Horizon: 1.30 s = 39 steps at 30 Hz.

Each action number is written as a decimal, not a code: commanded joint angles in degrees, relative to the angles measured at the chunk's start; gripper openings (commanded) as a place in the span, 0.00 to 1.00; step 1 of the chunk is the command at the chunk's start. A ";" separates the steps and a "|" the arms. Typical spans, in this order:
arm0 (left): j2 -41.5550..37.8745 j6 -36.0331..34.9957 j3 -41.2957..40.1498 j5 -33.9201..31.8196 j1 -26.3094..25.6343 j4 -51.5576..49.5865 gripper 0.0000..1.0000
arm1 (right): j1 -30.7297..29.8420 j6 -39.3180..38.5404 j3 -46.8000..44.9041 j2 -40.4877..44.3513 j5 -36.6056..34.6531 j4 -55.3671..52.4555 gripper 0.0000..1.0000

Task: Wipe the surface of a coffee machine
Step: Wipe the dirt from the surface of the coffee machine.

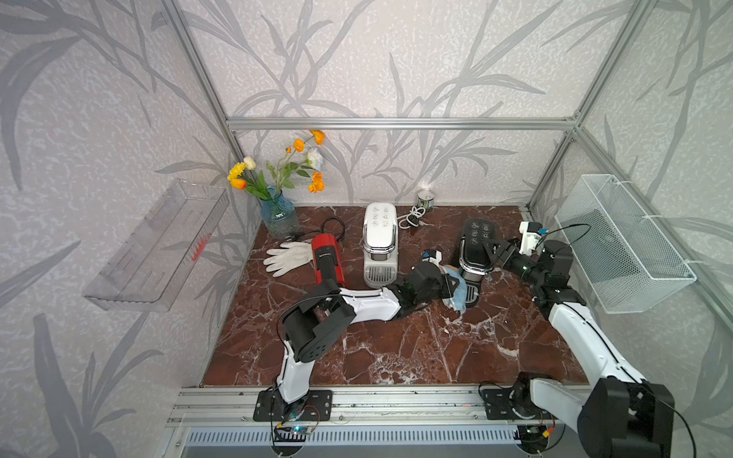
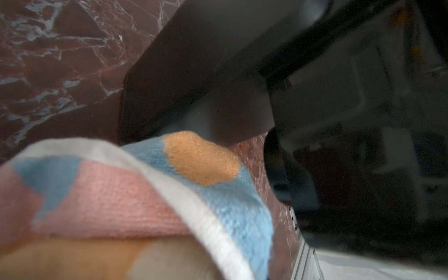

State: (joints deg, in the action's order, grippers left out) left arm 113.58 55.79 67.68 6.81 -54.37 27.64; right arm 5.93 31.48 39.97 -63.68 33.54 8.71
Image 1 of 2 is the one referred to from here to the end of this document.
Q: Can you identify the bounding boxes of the black coffee machine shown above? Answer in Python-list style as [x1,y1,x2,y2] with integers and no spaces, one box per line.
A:
[454,218,496,308]

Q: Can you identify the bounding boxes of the blue pink patterned cloth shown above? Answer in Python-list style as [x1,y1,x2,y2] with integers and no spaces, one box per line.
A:
[442,265,468,315]

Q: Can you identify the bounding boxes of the white coffee machine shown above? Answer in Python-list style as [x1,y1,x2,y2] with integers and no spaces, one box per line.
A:
[362,202,398,289]

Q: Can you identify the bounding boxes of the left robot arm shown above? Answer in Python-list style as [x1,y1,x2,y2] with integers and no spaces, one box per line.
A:
[272,261,463,420]

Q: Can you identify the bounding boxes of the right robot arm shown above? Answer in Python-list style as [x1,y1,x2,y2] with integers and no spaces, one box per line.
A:
[483,240,675,457]

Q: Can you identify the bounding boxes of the red coffee machine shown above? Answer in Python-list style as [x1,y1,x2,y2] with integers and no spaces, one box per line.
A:
[311,234,346,286]

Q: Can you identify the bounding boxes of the tin can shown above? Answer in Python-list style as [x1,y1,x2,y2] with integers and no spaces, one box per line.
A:
[416,189,435,212]

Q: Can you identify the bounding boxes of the white glove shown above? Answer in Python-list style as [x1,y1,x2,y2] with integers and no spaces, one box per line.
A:
[263,242,313,278]

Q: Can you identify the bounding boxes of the blue glass vase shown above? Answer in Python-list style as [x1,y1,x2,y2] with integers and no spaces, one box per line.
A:
[261,191,300,240]

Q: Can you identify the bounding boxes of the orange yellow artificial flowers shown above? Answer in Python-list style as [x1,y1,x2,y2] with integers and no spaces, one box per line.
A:
[227,130,326,200]

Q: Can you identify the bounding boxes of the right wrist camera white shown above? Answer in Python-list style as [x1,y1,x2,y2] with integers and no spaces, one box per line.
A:
[519,221,547,256]

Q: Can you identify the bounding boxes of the white power cable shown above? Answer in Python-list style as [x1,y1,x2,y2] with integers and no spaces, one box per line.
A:
[396,205,428,231]

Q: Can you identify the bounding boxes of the black power cable left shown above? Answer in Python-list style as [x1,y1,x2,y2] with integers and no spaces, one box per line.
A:
[297,216,347,242]

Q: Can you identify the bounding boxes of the white wire mesh basket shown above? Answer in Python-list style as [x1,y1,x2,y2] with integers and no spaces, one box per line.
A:
[555,174,697,314]

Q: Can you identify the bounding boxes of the aluminium front rail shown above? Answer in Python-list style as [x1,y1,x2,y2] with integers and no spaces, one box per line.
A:
[167,385,490,427]

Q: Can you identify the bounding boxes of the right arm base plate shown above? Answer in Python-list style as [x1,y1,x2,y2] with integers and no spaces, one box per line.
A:
[478,385,551,422]

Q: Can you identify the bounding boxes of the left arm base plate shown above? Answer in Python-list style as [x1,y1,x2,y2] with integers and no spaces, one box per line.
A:
[253,387,333,423]

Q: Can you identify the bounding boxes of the clear plastic wall shelf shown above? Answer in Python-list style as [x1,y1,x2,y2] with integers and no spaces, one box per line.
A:
[82,179,230,312]

